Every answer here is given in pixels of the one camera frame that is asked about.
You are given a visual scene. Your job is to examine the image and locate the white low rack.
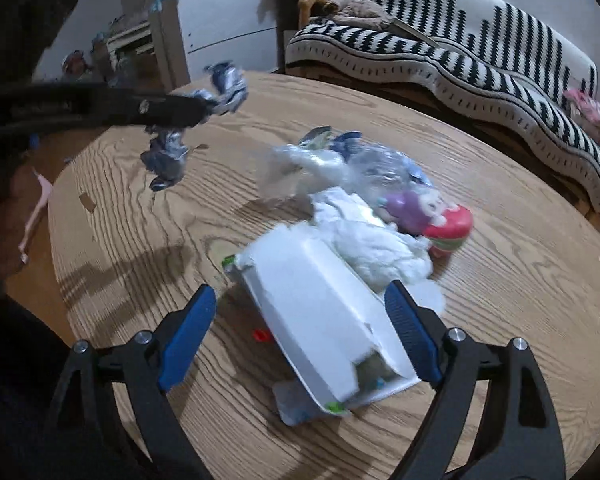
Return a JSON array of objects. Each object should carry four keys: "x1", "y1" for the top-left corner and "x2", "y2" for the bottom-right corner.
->
[{"x1": 105, "y1": 22, "x2": 153, "y2": 68}]

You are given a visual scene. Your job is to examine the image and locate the colourful floor clutter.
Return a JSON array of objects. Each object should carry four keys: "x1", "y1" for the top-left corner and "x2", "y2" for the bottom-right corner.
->
[{"x1": 60, "y1": 50, "x2": 106, "y2": 78}]

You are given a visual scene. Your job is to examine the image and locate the purple and red toy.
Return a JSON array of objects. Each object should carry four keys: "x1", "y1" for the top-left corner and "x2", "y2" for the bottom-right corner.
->
[{"x1": 380, "y1": 190, "x2": 473, "y2": 258}]

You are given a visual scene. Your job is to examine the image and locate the blue silver foil wrapper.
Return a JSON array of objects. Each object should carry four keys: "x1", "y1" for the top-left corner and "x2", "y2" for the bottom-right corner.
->
[{"x1": 300, "y1": 127, "x2": 363, "y2": 158}]

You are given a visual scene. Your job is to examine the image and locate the flat grey board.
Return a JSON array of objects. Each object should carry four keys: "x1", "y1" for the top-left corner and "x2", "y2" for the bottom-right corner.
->
[{"x1": 392, "y1": 17, "x2": 438, "y2": 46}]

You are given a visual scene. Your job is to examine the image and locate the wooden sofa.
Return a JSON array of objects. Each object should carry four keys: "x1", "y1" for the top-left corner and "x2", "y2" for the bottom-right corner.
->
[{"x1": 282, "y1": 0, "x2": 600, "y2": 226}]

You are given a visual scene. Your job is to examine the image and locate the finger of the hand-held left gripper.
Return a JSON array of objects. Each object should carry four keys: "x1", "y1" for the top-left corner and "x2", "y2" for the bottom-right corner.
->
[{"x1": 95, "y1": 86, "x2": 216, "y2": 128}]

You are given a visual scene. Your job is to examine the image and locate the white dresser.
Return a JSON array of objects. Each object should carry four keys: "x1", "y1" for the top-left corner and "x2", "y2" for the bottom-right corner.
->
[{"x1": 172, "y1": 0, "x2": 286, "y2": 83}]

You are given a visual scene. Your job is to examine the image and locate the brown wooden panel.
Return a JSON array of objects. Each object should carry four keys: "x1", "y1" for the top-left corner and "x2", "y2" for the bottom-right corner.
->
[{"x1": 147, "y1": 7, "x2": 191, "y2": 92}]

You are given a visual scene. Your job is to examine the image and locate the white blue printed plastic bag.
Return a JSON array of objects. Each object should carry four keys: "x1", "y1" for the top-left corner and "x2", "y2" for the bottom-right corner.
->
[{"x1": 257, "y1": 135, "x2": 433, "y2": 206}]

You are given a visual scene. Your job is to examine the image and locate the beige crumpled cloth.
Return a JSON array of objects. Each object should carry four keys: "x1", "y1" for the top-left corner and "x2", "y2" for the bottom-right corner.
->
[{"x1": 322, "y1": 0, "x2": 396, "y2": 28}]

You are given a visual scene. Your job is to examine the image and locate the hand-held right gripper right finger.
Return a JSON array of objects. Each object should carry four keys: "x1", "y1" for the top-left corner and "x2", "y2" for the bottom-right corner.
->
[{"x1": 384, "y1": 280, "x2": 566, "y2": 480}]

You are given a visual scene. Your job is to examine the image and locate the torn white carton box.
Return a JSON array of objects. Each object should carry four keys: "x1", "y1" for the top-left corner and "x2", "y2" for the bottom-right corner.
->
[{"x1": 222, "y1": 222, "x2": 423, "y2": 413}]

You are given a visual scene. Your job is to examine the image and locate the black white striped sofa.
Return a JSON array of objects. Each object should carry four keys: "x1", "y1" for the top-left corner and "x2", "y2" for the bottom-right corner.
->
[{"x1": 286, "y1": 0, "x2": 600, "y2": 211}]

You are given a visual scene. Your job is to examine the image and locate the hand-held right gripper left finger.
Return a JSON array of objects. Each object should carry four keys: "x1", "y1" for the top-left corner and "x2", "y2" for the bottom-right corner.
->
[{"x1": 45, "y1": 284, "x2": 217, "y2": 480}]

